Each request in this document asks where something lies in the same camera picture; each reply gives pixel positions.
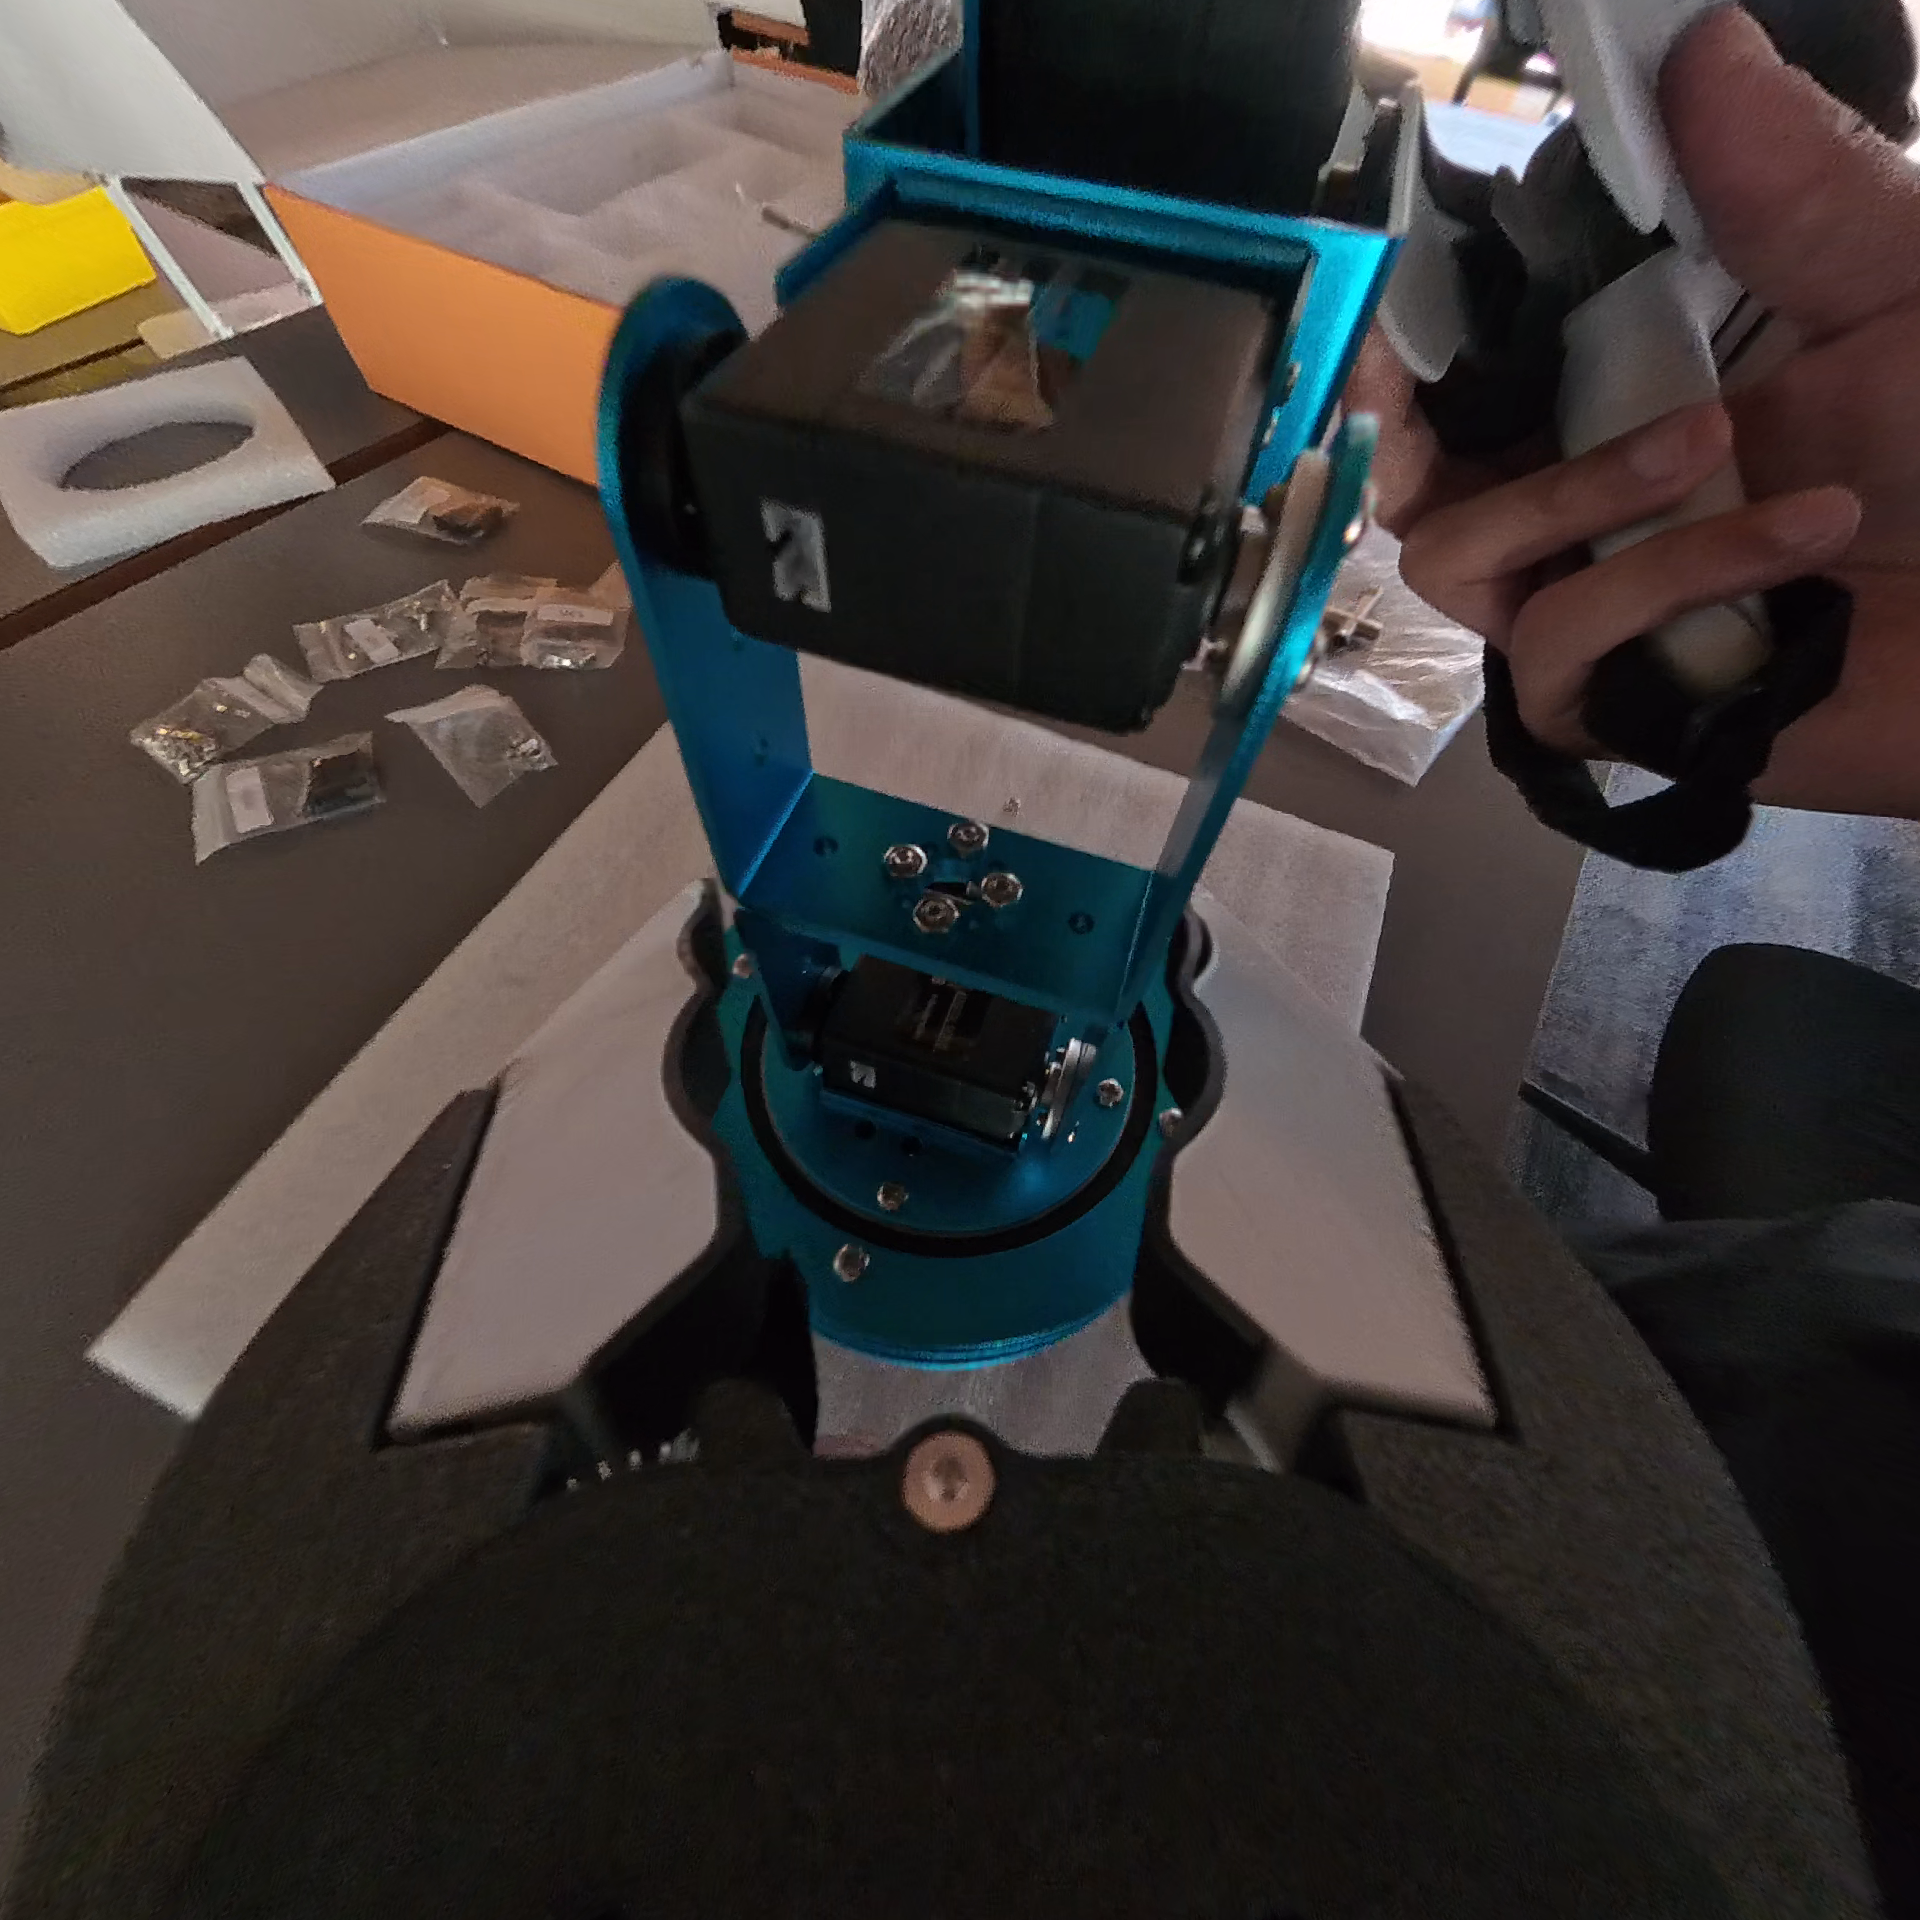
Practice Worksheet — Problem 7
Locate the large clear plastic bag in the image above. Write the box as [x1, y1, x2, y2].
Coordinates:
[1275, 526, 1491, 789]

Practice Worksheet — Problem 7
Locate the person's right hand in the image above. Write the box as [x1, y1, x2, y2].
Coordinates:
[1371, 0, 1920, 825]

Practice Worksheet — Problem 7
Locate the blue toy robot arm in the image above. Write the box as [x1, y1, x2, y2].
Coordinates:
[596, 0, 1419, 1368]

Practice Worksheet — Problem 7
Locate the yellow box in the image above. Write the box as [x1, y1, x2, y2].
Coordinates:
[0, 191, 160, 337]

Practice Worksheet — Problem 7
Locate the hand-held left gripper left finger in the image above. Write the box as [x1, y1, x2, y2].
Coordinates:
[385, 881, 819, 1441]

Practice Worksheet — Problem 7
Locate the white foam ring piece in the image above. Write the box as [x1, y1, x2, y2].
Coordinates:
[0, 357, 335, 572]

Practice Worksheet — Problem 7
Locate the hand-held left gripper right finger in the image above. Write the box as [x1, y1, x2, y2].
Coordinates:
[1118, 912, 1503, 1430]

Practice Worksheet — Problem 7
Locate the white foam mat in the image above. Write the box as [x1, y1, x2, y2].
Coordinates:
[86, 720, 1397, 1420]

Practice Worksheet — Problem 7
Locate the clear plastic stand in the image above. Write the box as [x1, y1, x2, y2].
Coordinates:
[104, 167, 324, 358]

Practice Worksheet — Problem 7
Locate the pile of small screw bags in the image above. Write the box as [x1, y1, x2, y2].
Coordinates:
[128, 473, 635, 868]

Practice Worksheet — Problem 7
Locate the orange box with foam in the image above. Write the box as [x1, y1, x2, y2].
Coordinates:
[262, 40, 975, 489]

